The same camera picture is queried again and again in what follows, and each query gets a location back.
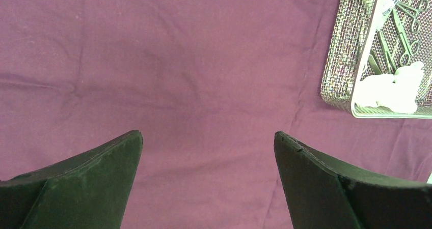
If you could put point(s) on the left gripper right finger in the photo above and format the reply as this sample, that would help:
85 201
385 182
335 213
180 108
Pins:
322 191

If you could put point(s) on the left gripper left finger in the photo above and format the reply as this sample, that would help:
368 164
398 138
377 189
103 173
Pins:
89 190

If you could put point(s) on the purple cloth wrap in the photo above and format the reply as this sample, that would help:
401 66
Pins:
208 83

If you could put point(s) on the wire mesh instrument tray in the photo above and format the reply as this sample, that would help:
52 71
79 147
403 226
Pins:
355 34

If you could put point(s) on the metal surgical scissors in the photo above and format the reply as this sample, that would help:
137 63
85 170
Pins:
414 12

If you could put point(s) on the white cotton balls bag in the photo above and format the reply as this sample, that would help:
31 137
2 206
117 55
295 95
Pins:
396 92

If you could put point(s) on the metal tweezers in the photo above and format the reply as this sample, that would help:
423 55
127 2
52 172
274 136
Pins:
373 60

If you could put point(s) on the metal forceps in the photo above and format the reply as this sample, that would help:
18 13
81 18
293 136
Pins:
409 48

